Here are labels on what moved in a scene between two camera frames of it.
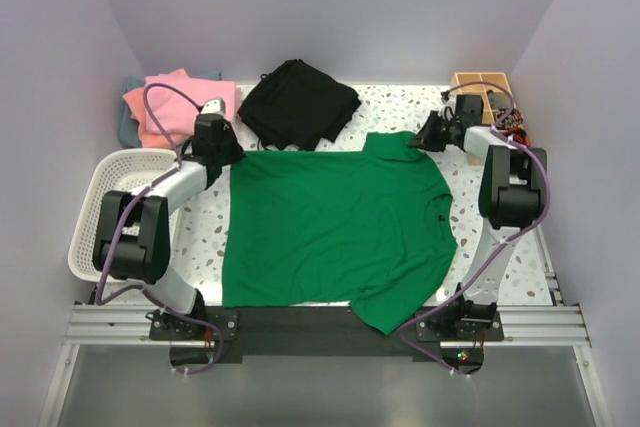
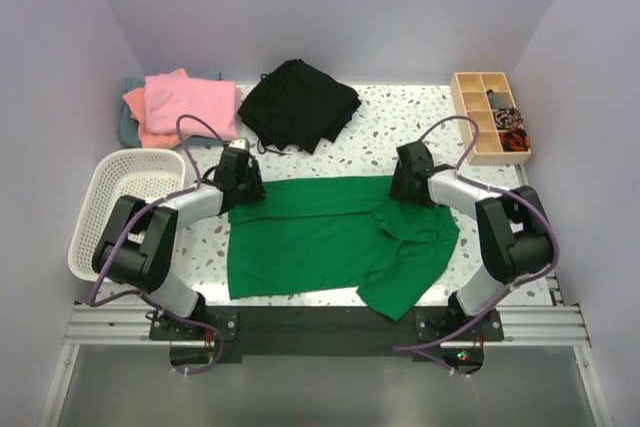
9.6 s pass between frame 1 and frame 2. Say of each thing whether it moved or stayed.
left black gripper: moved
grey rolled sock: stayed
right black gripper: moved
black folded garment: stayed
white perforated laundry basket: stayed
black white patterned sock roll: stayed
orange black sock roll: stayed
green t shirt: moved
